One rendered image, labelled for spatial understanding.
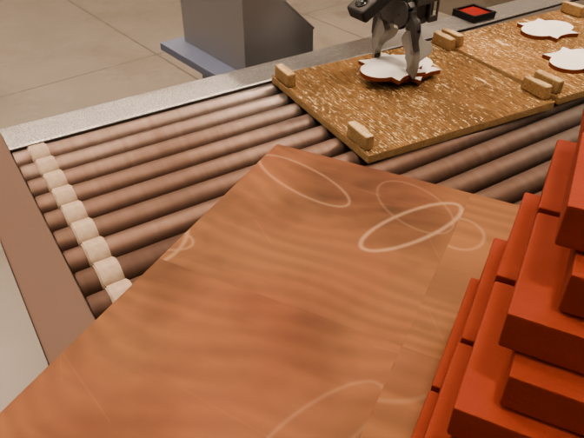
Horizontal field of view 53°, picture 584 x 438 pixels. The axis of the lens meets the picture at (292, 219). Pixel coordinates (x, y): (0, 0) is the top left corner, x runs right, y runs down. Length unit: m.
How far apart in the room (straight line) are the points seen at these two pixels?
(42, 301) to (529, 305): 0.56
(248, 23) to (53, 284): 0.80
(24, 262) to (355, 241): 0.40
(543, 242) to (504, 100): 0.88
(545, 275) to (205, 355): 0.30
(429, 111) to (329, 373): 0.70
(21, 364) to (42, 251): 1.23
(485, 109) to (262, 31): 0.53
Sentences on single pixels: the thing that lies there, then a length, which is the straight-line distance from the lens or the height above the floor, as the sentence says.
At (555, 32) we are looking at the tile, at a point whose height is 0.95.
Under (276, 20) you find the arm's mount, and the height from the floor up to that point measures 0.97.
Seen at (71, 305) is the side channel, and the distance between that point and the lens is 0.71.
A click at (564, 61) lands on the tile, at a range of 1.37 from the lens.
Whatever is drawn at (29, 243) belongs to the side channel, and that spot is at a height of 0.95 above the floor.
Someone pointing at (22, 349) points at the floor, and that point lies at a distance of 2.04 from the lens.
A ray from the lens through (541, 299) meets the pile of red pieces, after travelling 0.28.
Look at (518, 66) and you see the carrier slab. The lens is 1.34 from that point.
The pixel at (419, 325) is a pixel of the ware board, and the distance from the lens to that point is 0.53.
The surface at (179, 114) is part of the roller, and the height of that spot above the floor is 0.92.
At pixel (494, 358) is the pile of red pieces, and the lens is 0.31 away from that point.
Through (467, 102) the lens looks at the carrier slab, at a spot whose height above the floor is 0.94.
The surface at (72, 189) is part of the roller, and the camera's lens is 0.95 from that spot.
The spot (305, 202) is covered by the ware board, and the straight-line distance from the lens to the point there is 0.66.
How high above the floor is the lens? 1.42
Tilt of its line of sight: 37 degrees down
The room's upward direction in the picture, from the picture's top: straight up
